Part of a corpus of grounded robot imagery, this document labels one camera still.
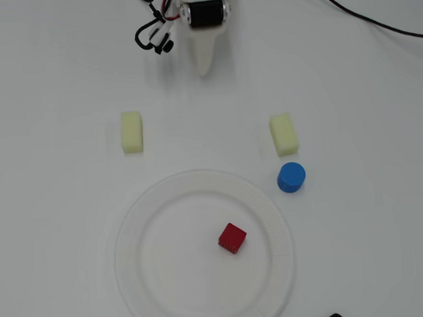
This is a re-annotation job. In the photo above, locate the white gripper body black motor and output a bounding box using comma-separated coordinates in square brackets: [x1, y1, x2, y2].
[178, 0, 242, 34]

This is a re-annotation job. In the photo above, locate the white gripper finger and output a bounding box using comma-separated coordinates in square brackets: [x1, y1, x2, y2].
[189, 28, 229, 77]

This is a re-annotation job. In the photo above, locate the red cube block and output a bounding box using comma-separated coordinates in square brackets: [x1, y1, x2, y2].
[217, 221, 249, 256]

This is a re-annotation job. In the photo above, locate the pale yellow rectangular block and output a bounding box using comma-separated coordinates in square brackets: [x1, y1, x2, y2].
[267, 112, 301, 159]
[118, 110, 146, 156]

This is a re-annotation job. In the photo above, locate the blue ribbed cylinder block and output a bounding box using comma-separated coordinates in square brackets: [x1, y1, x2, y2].
[275, 161, 308, 195]

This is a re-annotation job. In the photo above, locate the white paper plate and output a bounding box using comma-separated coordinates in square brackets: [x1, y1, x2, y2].
[108, 163, 300, 317]

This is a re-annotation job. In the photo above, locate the small white black camera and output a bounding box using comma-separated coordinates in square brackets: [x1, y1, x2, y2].
[147, 21, 176, 56]

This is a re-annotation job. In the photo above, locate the black looped camera cable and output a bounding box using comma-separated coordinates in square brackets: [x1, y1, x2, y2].
[131, 0, 166, 51]

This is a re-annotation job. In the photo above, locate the thin black cable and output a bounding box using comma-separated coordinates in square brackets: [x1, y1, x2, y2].
[311, 0, 423, 48]

